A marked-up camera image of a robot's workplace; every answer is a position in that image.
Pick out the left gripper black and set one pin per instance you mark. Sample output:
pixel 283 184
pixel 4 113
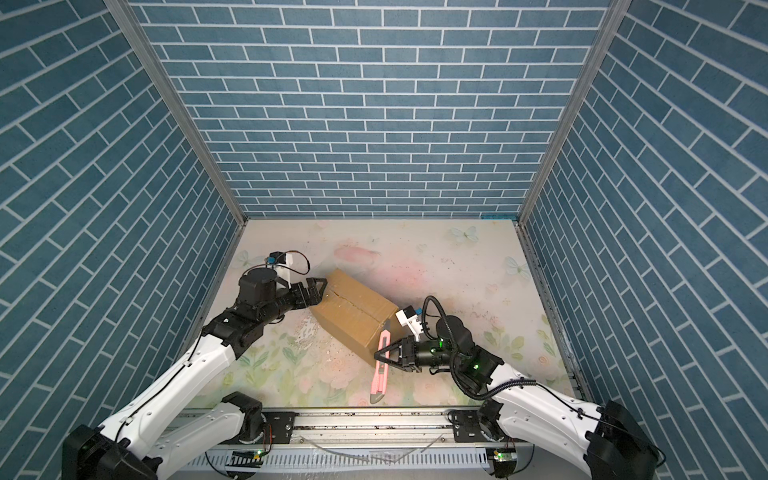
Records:
pixel 314 296

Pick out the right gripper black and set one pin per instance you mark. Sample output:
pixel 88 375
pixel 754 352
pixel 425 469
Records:
pixel 409 354

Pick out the pink utility knife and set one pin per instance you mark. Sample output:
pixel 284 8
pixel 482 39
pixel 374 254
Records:
pixel 380 378

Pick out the brown cardboard express box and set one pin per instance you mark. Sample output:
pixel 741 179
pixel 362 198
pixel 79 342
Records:
pixel 355 315

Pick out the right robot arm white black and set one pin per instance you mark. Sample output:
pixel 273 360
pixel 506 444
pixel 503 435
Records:
pixel 603 441

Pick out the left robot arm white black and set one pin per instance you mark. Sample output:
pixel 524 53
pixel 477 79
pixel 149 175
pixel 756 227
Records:
pixel 134 442

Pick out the left controller board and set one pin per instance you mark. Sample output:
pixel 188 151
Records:
pixel 244 464

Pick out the controller board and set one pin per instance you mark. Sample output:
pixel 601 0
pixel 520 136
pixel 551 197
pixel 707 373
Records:
pixel 244 464
pixel 502 462

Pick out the right controller board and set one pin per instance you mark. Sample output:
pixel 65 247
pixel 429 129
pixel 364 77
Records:
pixel 502 462

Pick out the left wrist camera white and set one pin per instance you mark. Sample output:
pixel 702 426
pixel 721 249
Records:
pixel 285 265

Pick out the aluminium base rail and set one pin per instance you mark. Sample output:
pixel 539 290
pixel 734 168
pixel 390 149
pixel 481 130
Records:
pixel 366 438

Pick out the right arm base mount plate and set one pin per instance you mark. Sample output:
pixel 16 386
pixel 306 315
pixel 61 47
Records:
pixel 475 426

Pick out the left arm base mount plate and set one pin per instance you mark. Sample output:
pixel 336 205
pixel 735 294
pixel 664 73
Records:
pixel 268 428

